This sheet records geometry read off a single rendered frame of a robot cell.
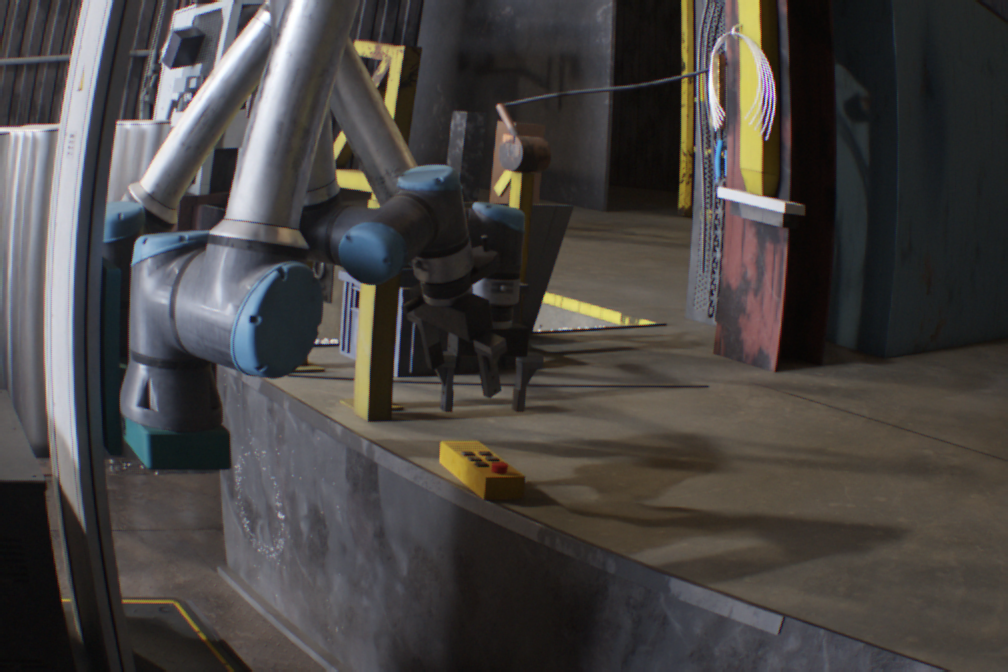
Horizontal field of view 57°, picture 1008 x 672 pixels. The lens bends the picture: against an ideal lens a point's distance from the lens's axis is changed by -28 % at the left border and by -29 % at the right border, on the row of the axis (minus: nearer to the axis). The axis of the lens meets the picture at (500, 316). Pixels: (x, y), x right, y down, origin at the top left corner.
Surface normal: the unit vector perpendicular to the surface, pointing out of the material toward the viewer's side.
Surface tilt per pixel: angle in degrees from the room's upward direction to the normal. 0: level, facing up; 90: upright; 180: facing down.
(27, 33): 90
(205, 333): 105
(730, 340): 90
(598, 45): 90
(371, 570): 90
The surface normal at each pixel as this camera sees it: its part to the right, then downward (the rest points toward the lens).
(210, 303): -0.50, -0.07
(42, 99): 0.60, 0.18
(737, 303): -0.79, 0.03
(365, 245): -0.43, 0.51
